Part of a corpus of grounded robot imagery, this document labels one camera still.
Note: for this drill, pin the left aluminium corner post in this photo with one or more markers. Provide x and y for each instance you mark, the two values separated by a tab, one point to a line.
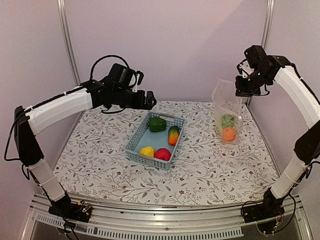
67	40

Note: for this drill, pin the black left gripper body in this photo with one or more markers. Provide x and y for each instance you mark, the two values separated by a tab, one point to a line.
128	102

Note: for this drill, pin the blue perforated plastic basket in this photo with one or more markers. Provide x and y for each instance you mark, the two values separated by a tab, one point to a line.
143	137

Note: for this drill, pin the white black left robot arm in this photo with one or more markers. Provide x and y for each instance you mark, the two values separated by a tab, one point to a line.
119	88

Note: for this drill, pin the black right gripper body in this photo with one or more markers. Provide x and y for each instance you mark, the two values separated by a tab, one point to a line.
252	86

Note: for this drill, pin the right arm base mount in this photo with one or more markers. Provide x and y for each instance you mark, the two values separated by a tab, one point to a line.
270	207

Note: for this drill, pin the orange toy orange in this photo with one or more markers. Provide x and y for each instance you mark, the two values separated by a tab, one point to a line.
229	134

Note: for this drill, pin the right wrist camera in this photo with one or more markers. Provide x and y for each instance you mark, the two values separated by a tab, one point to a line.
244	68

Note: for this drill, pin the right aluminium corner post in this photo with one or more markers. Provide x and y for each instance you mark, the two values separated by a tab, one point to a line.
267	23

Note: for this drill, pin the green toy pepper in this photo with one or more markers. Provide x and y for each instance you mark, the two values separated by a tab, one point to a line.
157	124

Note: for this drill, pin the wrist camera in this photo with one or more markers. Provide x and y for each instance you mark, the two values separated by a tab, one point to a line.
136	80
244	68

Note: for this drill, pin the green toy watermelon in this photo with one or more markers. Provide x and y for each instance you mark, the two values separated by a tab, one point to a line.
228	121

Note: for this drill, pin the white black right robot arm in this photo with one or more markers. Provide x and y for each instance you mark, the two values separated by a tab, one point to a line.
260	70

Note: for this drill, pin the aluminium front rail frame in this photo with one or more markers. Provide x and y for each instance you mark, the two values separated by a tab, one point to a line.
117	220

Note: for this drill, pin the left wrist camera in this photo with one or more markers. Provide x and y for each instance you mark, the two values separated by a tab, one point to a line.
136	80

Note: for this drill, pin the green orange toy mango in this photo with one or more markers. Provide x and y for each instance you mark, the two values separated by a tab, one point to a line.
173	135

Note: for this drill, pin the yellow toy lemon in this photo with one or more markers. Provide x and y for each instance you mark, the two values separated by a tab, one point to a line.
147	151

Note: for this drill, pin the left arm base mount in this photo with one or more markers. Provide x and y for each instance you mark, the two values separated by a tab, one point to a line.
69	210

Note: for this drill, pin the clear zip top bag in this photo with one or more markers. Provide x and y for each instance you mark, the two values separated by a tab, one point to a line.
227	103

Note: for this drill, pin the floral patterned table mat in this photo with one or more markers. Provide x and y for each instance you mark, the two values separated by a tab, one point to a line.
205	170

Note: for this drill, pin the aluminium corner post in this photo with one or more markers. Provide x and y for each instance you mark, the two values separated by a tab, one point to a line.
267	23
67	40

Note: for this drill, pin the red toy apple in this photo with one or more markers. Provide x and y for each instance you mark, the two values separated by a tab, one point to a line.
163	154

